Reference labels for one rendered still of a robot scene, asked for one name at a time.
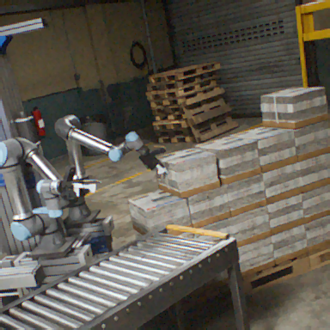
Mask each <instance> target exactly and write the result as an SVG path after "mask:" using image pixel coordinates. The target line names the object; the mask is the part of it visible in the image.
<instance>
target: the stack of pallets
mask: <svg viewBox="0 0 330 330"><path fill-rule="evenodd" d="M211 65H212V70H208V66H211ZM220 69H221V65H220V62H215V63H208V64H199V65H193V66H188V67H185V68H181V69H178V70H171V71H168V72H164V73H161V74H157V75H154V76H148V78H149V81H150V84H148V85H146V87H147V89H148V93H146V95H147V101H150V105H151V107H150V108H151V109H152V113H153V115H155V117H156V121H155V122H153V125H154V130H155V133H156V137H158V139H159V144H163V143H166V142H167V141H170V140H172V142H171V143H178V142H180V141H183V140H186V142H187V143H191V142H192V141H195V140H196V139H195V138H194V136H195V135H194V133H193V132H192V127H191V126H190V125H189V123H188V121H187V117H186V113H185V111H183V109H182V107H181V105H180V104H181V103H182V102H183V101H185V100H189V99H192V98H194V97H197V96H200V95H204V94H207V91H206V90H207V89H212V91H215V90H218V89H219V85H216V78H217V77H218V76H217V70H220ZM206 74H209V76H210V78H207V79H205V77H204V75H206ZM158 77H160V78H161V80H160V81H157V78H158ZM190 79H192V81H191V80H190ZM203 79H204V80H203ZM190 81H191V82H190ZM206 82H208V86H206V87H203V86H202V83H206ZM156 86H160V88H159V89H156ZM188 87H192V88H191V89H189V88H188ZM159 94H160V96H157V97H156V95H159ZM159 101H162V102H163V103H162V104H158V102H159ZM161 109H165V110H164V111H161ZM163 116H167V117H164V118H163ZM162 124H166V125H162ZM164 131H165V132H164ZM167 138H168V139H167Z"/></svg>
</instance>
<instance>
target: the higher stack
mask: <svg viewBox="0 0 330 330"><path fill-rule="evenodd" d="M325 89H326V88H319V87H318V88H308V87H307V88H293V89H285V90H281V91H278V92H274V93H270V94H268V95H262V96H261V98H260V99H261V104H260V105H261V111H262V117H263V120H266V121H277V122H278V121H280V122H292V123H295V122H297V121H301V120H304V119H310V118H313V117H316V116H319V115H322V114H325V113H327V112H328V110H327V103H326V100H325V99H326V96H327V95H326V90H325ZM328 125H329V124H328V121H325V120H323V121H320V122H317V123H314V124H311V125H306V126H303V127H299V128H296V129H290V128H281V127H270V126H267V127H269V128H278V129H285V130H292V131H293V132H294V135H295V136H294V141H295V147H296V156H300V155H303V154H306V153H309V152H311V151H315V150H319V149H322V148H326V147H328V146H330V130H329V129H330V128H328V127H329V126H328ZM296 163H297V167H298V170H297V172H298V178H300V181H301V185H300V187H301V188H302V189H303V187H304V186H308V185H311V184H314V183H316V182H319V181H322V180H326V179H330V153H326V154H323V155H319V156H315V157H312V158H309V159H307V160H303V161H300V162H296ZM300 194H301V195H302V207H303V215H304V217H308V216H311V215H313V214H315V213H318V212H321V211H325V210H327V209H330V184H329V185H326V186H322V187H319V188H316V189H314V190H311V191H308V192H304V193H300ZM304 229H305V231H306V236H307V247H311V246H313V245H315V244H317V243H320V242H323V241H326V240H329V239H330V214H329V215H326V216H324V217H320V218H317V219H315V220H313V221H310V222H307V223H304ZM307 254H308V257H309V266H310V270H314V269H315V268H318V267H320V266H324V265H326V264H328V263H330V244H329V245H327V246H325V247H321V248H319V249H316V250H314V251H312V252H309V253H307Z"/></svg>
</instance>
